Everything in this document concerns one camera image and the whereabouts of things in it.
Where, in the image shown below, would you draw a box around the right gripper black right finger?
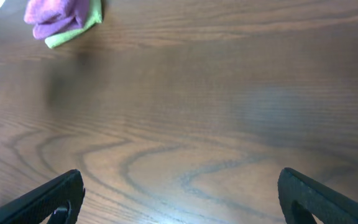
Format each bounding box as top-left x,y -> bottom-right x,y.
278,167 -> 358,224

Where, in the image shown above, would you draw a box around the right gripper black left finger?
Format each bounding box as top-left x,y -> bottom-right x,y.
0,169 -> 85,224

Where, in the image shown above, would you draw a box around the purple microfiber cloth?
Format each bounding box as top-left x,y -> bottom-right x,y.
24,0 -> 90,26

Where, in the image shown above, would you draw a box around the folded purple cloth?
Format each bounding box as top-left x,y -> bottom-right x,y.
33,17 -> 85,40

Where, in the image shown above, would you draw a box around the folded green cloth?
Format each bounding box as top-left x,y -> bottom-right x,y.
45,0 -> 103,49

